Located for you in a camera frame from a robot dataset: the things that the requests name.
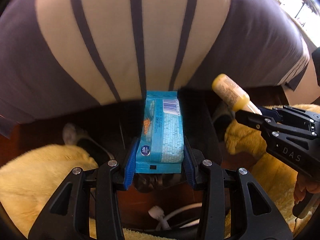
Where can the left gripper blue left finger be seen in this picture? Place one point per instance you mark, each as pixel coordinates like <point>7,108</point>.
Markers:
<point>66,214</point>

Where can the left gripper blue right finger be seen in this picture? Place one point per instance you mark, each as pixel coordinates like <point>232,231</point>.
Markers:
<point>253,214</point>

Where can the black trash bin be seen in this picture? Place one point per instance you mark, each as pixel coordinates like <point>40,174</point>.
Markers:
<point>201,112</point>

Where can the blue white striped bedspread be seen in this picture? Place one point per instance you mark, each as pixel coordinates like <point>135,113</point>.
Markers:
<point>63,56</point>

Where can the yellow white plastic bottle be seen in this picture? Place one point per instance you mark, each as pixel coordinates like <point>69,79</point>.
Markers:
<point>233,95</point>

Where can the person's right hand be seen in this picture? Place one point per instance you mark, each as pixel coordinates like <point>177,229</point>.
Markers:
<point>303,185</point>

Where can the blue snack wrapper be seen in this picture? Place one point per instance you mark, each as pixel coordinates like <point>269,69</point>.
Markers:
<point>161,146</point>

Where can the left grey slipper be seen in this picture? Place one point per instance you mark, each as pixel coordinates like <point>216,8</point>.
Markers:
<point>77,137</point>

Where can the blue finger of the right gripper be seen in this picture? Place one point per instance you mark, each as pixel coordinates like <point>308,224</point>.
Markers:
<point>290,111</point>
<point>250,119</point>

